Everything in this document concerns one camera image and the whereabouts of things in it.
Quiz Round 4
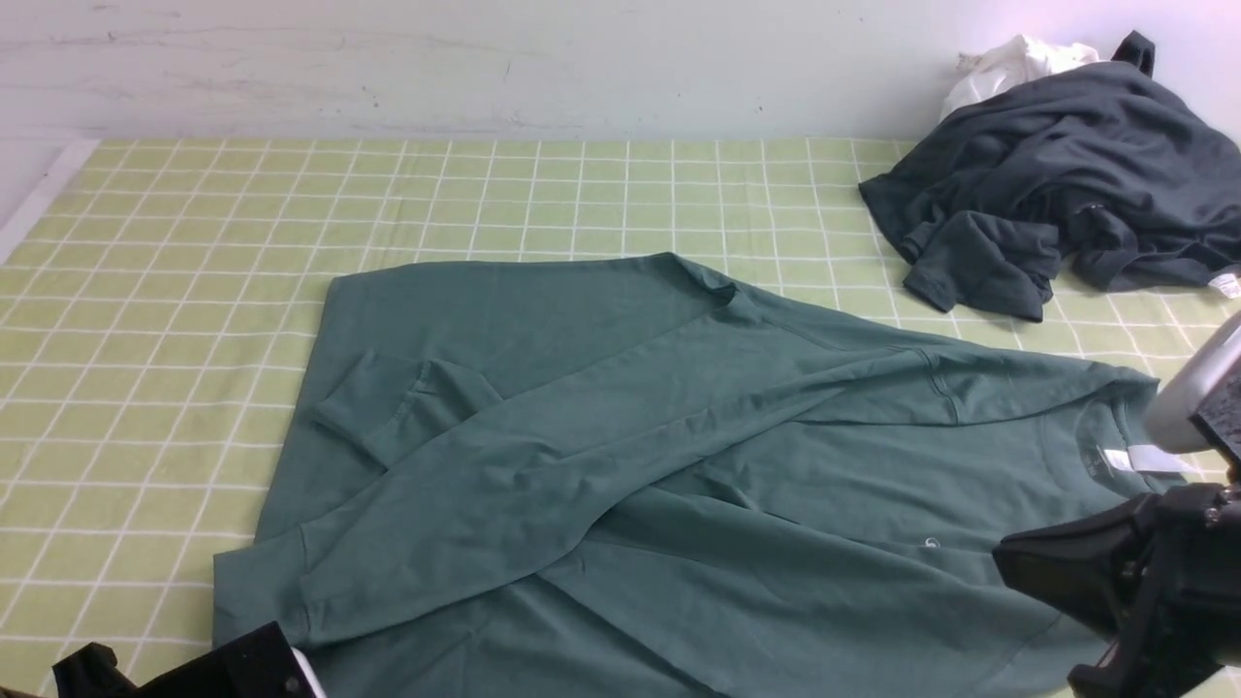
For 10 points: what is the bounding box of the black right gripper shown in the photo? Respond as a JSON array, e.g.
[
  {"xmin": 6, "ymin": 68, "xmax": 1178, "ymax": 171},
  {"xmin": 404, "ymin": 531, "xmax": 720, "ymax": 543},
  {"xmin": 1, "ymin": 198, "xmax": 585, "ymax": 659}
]
[{"xmin": 993, "ymin": 483, "xmax": 1240, "ymax": 697}]

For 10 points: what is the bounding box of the white crumpled cloth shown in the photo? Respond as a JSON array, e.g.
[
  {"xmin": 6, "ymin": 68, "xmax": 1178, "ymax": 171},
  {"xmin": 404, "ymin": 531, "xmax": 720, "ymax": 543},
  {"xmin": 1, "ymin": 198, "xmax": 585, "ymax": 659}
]
[{"xmin": 939, "ymin": 35, "xmax": 1102, "ymax": 120}]

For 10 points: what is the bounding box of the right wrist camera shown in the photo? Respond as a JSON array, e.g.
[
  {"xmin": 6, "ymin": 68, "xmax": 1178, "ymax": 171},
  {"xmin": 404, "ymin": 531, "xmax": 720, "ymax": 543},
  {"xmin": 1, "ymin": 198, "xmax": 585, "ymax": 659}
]
[{"xmin": 1144, "ymin": 312, "xmax": 1240, "ymax": 455}]

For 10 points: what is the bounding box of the green long-sleeved shirt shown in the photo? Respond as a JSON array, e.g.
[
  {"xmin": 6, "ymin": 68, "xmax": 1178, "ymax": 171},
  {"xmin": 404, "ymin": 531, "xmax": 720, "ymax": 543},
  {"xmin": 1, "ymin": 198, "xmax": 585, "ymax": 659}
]
[{"xmin": 213, "ymin": 253, "xmax": 1185, "ymax": 697}]

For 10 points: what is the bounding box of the dark grey crumpled garment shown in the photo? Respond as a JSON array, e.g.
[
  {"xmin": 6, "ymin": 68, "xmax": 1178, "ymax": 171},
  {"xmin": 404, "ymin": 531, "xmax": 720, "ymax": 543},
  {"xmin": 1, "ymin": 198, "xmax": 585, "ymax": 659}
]
[{"xmin": 859, "ymin": 31, "xmax": 1240, "ymax": 323}]

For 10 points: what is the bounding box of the green checkered tablecloth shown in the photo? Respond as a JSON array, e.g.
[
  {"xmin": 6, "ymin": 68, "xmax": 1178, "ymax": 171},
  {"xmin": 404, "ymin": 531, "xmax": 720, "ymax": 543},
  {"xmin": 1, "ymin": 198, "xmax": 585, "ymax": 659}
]
[{"xmin": 1, "ymin": 138, "xmax": 1239, "ymax": 696}]

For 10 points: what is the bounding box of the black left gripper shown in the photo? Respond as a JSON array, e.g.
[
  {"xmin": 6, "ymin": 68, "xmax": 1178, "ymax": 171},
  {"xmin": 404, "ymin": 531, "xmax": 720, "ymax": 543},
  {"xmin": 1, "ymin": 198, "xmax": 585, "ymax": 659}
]
[{"xmin": 52, "ymin": 622, "xmax": 326, "ymax": 697}]

